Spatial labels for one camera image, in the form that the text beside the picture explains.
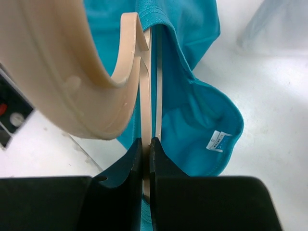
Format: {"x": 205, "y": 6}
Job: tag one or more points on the teal t shirt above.
{"x": 200, "y": 124}

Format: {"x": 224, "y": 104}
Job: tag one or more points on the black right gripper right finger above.
{"x": 182, "y": 203}

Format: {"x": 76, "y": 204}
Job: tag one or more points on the white hanging cloth bag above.
{"x": 278, "y": 28}

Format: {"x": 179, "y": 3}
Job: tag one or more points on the beige wooden hanger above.
{"x": 47, "y": 48}

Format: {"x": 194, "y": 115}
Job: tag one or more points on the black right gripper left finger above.
{"x": 110, "y": 201}

